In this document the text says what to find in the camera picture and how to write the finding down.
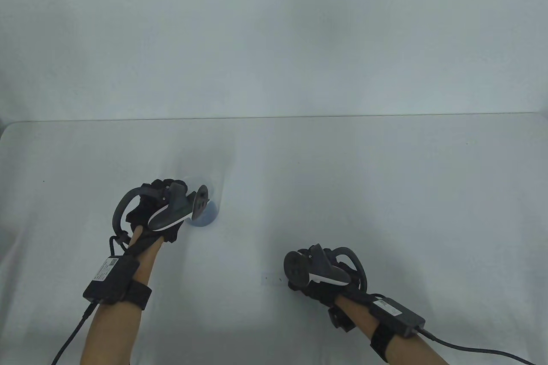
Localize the person's left hand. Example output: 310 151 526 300
126 178 190 246

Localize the person's right hand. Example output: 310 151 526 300
286 249 367 311

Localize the black box on left forearm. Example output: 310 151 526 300
82 255 141 306

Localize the person's right forearm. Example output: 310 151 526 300
337 296 447 365

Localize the person's left forearm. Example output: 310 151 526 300
83 228 164 365

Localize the black box on right forearm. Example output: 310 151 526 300
371 297 427 336

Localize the black and white left-hand controller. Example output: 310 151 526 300
112 183 211 250

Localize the black and white right-hand controller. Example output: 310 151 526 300
283 244 369 294

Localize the blue round bowl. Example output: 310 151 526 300
188 200 220 228

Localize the black right glove wrist module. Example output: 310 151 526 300
328 305 357 333

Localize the black right forearm strap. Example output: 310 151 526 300
370 321 404 362

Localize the black forearm strap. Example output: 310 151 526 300
123 281 153 309
370 321 404 362

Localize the black left forearm strap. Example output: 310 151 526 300
123 281 153 309

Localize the black cable of left box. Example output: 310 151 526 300
51 303 94 365

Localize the black cable of box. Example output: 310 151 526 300
51 303 94 365
416 328 548 365

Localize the black cable of right box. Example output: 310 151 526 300
416 328 548 365

